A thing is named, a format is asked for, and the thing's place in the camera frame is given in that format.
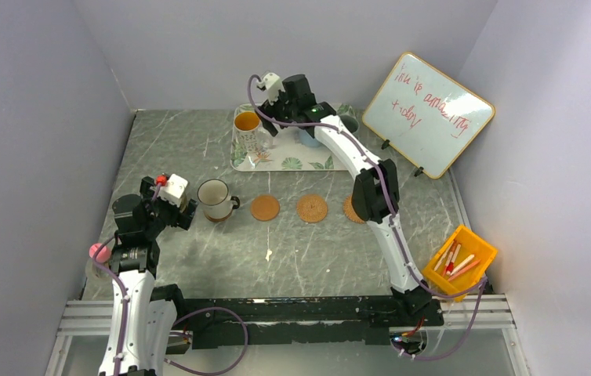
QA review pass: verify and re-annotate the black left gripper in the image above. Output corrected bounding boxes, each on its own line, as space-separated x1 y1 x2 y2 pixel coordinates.
140 176 196 239

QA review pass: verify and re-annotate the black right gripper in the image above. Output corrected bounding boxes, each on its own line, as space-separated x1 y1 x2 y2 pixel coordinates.
255 84 298 137

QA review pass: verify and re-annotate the beige ceramic mug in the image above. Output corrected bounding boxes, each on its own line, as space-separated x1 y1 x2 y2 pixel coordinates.
179 192 189 212

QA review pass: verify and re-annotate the yellow-inside patterned mug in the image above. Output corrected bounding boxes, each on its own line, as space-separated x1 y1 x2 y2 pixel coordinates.
234 112 273 153

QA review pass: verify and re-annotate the light blue mug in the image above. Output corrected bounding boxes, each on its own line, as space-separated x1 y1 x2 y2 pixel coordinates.
298 129 321 148

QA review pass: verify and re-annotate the white mug black rim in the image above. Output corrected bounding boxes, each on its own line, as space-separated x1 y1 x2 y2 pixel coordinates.
197 179 241 218

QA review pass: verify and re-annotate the grey-green mug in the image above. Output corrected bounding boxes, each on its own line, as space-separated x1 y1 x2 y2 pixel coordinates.
339 114 359 134

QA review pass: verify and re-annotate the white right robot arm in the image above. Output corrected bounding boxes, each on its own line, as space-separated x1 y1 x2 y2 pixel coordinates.
248 72 432 325

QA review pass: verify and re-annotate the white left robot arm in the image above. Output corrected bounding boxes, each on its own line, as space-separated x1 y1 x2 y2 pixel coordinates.
91 174 198 375

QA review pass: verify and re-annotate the leaf-patterned white tray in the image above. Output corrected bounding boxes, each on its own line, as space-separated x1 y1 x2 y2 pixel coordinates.
230 103 346 172

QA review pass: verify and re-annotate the pink-capped bottle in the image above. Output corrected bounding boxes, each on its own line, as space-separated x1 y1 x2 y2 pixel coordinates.
89 243 111 270

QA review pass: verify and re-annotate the yellow-framed whiteboard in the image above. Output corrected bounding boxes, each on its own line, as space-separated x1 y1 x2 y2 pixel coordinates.
362 52 495 179

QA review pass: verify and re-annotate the pale marker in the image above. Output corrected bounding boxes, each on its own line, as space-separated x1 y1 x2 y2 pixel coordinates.
433 241 455 271

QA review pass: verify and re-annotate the red-capped white marker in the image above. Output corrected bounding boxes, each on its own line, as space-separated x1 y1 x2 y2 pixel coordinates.
444 242 461 276

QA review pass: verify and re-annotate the yellow plastic bin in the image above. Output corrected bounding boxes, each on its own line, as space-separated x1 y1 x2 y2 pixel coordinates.
422 225 498 301

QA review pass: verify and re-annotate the orange marker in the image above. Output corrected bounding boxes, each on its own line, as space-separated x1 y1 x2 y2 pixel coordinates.
448 260 480 282

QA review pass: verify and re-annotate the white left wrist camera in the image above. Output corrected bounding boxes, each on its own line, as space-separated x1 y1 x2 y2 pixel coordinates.
155 174 189 207

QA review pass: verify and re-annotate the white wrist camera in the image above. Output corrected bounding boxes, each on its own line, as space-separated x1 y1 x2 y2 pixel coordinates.
155 174 189 207
256 72 285 104

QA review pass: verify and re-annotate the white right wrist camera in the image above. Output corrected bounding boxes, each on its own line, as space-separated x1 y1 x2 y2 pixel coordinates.
256 72 285 104

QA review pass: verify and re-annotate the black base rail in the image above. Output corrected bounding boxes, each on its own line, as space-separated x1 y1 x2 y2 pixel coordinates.
167 295 444 349

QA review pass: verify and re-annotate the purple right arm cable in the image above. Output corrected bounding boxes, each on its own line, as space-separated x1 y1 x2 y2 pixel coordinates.
246 74 488 362

